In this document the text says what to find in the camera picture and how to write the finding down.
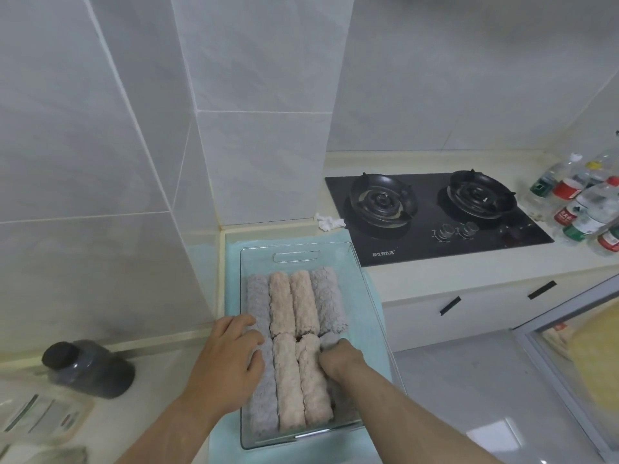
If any clear bottle white cap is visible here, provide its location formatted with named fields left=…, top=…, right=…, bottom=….
left=0, top=381, right=95, bottom=448

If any person's right forearm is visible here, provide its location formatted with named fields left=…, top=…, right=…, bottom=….
left=333, top=354, right=502, bottom=464

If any white paper wad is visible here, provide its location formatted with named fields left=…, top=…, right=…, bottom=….
left=313, top=212, right=347, bottom=233

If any glass door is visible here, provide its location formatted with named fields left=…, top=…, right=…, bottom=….
left=512, top=275, right=619, bottom=464

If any person's right hand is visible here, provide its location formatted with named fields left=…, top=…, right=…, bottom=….
left=319, top=338, right=364, bottom=387

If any group of water bottles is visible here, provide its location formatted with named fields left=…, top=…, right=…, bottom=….
left=553, top=176, right=619, bottom=227

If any dark bottle black cap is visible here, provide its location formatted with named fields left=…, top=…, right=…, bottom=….
left=42, top=339, right=136, bottom=400

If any white stove cabinet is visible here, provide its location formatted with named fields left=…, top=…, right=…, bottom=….
left=382, top=273, right=619, bottom=353

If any clear plastic tray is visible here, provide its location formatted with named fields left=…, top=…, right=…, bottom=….
left=239, top=241, right=408, bottom=451

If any black gas stove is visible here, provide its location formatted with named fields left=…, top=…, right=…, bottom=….
left=324, top=169, right=556, bottom=267

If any person's left hand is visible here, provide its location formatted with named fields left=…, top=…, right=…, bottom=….
left=183, top=313, right=266, bottom=423

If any clear plastic storage bin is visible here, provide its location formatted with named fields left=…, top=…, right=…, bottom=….
left=208, top=234, right=393, bottom=464

